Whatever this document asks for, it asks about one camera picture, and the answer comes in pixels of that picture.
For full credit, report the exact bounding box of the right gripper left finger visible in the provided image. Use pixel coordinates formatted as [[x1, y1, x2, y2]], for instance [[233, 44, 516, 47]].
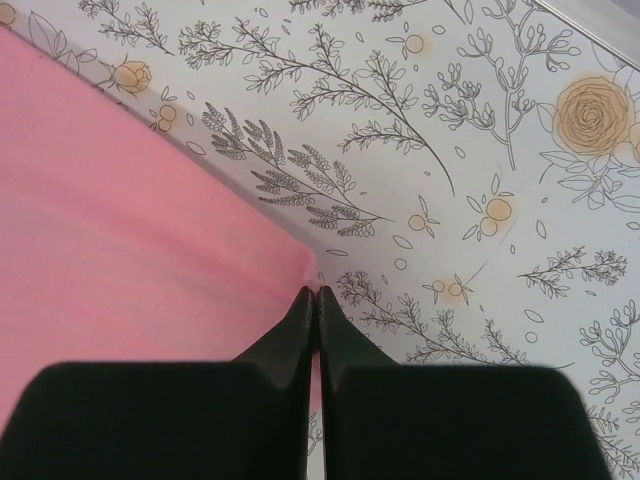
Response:
[[1, 288, 314, 479]]

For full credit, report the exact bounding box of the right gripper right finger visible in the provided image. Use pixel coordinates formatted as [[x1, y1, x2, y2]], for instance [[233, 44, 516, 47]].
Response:
[[318, 287, 610, 479]]

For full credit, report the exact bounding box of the pink t shirt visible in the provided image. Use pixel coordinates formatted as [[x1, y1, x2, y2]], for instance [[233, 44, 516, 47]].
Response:
[[1, 31, 317, 418]]

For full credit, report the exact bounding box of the floral tablecloth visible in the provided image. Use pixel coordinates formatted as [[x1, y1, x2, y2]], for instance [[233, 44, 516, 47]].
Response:
[[1, 1, 639, 479]]

